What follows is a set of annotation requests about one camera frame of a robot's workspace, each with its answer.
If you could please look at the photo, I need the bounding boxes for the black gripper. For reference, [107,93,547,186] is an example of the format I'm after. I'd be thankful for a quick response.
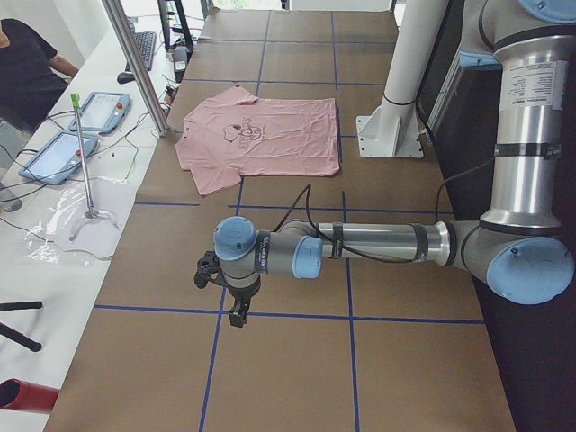
[227,274,261,328]

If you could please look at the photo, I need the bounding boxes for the pink Snoopy t-shirt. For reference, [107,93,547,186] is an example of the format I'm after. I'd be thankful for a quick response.
[175,85,339,196]

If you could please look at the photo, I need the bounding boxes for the metal stand with green top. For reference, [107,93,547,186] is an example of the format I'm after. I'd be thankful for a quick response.
[68,93,120,242]

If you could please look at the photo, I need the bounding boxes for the clear plastic sheet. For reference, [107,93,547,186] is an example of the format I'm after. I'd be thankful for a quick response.
[26,176,136,260]

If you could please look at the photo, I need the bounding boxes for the red cylinder tube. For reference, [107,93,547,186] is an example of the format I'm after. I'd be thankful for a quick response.
[1,378,59,414]

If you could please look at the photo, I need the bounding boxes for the lower blue teach pendant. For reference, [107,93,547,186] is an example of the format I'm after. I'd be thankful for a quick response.
[18,131,83,185]

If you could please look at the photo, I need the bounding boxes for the blue teach pendant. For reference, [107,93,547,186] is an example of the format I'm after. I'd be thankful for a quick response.
[71,92,131,135]
[18,131,83,185]

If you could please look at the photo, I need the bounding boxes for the upper blue teach pendant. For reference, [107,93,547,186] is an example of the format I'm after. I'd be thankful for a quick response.
[71,92,131,135]

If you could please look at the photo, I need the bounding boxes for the black computer mouse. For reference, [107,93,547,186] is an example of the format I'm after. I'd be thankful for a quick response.
[116,72,135,85]

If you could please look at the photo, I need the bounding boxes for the black power adapter box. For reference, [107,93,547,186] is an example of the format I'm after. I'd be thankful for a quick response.
[172,46,188,83]

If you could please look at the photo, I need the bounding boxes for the black keyboard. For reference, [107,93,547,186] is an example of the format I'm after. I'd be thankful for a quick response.
[132,31,157,71]

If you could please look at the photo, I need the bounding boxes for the person in black shirt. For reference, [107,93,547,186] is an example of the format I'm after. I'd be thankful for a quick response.
[1,18,79,133]

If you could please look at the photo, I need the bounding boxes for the black monitor stand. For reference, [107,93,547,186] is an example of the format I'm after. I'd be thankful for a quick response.
[157,0,194,54]

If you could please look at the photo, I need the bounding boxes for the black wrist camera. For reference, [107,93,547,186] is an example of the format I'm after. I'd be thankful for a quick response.
[193,251,222,289]

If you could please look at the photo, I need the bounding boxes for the black cable on desk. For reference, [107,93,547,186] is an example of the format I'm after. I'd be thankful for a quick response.
[0,107,181,226]

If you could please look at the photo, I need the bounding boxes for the aluminium frame post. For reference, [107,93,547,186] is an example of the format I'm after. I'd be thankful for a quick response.
[102,0,169,137]

